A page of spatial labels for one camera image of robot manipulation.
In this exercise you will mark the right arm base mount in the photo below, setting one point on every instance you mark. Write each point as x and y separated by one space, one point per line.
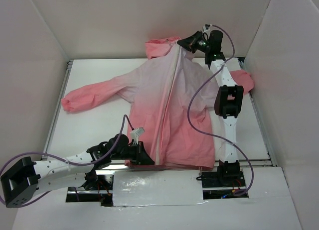
214 188

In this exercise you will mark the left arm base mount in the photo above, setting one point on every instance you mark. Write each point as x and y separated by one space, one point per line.
99 191

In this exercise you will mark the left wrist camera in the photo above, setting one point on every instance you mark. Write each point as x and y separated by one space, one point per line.
136 133

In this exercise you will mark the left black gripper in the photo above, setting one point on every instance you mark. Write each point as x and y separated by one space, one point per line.
139 153

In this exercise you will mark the pink gradient hooded jacket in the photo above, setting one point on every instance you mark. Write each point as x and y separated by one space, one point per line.
159 92

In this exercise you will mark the white foil-taped panel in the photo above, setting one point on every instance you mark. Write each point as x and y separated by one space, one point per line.
157 188

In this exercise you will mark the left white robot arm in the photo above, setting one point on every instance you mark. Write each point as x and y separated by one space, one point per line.
27 178

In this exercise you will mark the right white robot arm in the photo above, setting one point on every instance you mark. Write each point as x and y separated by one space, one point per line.
228 102

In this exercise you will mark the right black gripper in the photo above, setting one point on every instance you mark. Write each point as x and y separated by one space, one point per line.
190 42

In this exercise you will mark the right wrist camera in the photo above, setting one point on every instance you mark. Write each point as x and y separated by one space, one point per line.
206 28

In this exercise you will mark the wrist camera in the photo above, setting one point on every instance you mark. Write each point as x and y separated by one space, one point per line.
206 28
136 133

